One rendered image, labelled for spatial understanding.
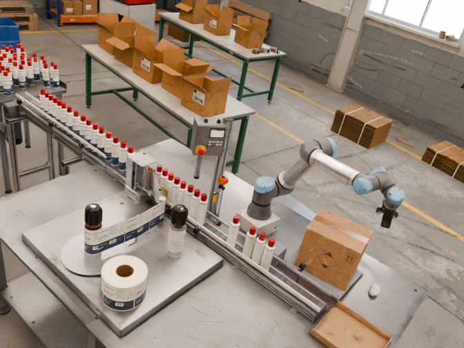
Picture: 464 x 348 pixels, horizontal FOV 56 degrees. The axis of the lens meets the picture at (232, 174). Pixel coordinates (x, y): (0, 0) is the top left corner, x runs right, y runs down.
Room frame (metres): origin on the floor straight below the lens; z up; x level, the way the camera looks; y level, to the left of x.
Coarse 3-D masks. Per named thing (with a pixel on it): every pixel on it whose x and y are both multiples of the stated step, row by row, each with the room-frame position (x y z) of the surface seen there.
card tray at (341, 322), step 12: (336, 312) 1.55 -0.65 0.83; (348, 312) 1.56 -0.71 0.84; (324, 324) 1.46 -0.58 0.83; (336, 324) 1.48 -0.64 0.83; (348, 324) 1.49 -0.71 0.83; (360, 324) 1.51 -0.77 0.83; (372, 324) 1.49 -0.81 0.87; (324, 336) 1.39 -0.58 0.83; (336, 336) 1.40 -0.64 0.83; (348, 336) 1.42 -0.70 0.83; (360, 336) 1.43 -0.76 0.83; (372, 336) 1.45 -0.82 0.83; (384, 336) 1.45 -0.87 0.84
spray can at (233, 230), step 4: (236, 216) 1.84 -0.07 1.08; (236, 220) 1.82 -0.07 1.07; (232, 224) 1.82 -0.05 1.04; (236, 224) 1.82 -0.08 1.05; (232, 228) 1.81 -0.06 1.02; (236, 228) 1.81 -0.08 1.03; (232, 232) 1.81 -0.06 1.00; (236, 232) 1.82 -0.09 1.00; (228, 236) 1.82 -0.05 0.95; (232, 236) 1.81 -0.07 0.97; (236, 236) 1.82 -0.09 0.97; (228, 240) 1.82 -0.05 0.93; (232, 240) 1.81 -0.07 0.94; (232, 244) 1.81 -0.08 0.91
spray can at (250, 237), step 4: (252, 228) 1.77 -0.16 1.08; (248, 232) 1.78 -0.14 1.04; (252, 232) 1.76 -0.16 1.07; (248, 236) 1.75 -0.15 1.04; (252, 236) 1.75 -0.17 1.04; (248, 240) 1.75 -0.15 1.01; (252, 240) 1.75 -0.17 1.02; (244, 244) 1.76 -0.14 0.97; (248, 244) 1.75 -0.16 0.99; (252, 244) 1.75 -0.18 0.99; (244, 248) 1.76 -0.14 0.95; (248, 248) 1.75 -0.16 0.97; (252, 248) 1.76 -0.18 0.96; (244, 252) 1.75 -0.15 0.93; (248, 252) 1.75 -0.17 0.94; (248, 256) 1.75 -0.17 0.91
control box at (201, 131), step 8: (200, 120) 2.08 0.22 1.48; (216, 120) 2.12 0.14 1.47; (200, 128) 2.03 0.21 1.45; (208, 128) 2.05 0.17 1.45; (192, 136) 2.10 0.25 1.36; (200, 136) 2.04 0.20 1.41; (208, 136) 2.05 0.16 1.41; (224, 136) 2.08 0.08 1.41; (192, 144) 2.07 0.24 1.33; (200, 144) 2.04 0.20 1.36; (192, 152) 2.05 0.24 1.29; (208, 152) 2.05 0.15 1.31; (216, 152) 2.07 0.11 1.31
